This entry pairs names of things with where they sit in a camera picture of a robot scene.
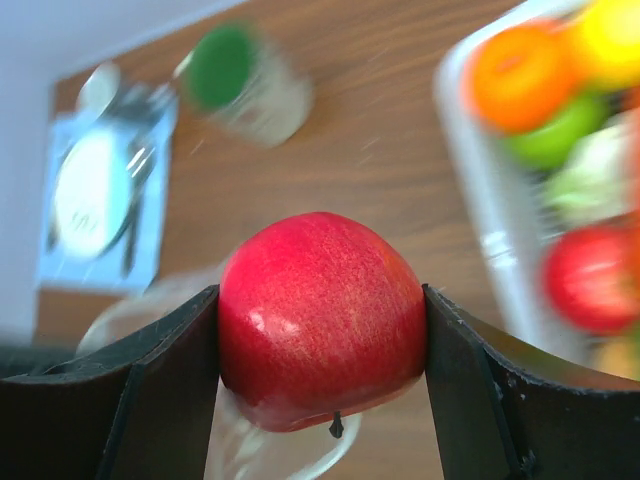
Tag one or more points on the red apple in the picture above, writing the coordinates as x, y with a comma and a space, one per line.
318, 318

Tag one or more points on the pale green cabbage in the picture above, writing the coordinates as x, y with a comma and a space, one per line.
594, 184

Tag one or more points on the green apple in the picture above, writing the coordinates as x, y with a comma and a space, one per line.
548, 147

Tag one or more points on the red pomegranate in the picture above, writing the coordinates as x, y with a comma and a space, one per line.
587, 279

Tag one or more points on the green-lined floral mug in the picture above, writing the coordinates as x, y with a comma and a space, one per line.
243, 82

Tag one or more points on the cream and blue plate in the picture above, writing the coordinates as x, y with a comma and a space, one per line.
92, 195

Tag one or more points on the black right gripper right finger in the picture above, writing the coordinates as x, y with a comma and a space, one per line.
504, 409

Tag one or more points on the yellow lemon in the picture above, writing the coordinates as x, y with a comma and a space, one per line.
605, 40

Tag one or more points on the blue checked placemat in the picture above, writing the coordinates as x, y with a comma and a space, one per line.
132, 262

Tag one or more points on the grey ceramic mug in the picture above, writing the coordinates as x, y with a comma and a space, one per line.
100, 89

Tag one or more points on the white perforated plastic basket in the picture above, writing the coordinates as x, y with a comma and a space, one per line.
514, 227

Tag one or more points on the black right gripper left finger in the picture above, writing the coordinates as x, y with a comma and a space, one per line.
139, 408

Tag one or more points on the clear polka-dot zip bag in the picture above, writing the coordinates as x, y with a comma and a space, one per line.
237, 450

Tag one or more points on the orange tangerine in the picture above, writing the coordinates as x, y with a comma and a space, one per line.
517, 79

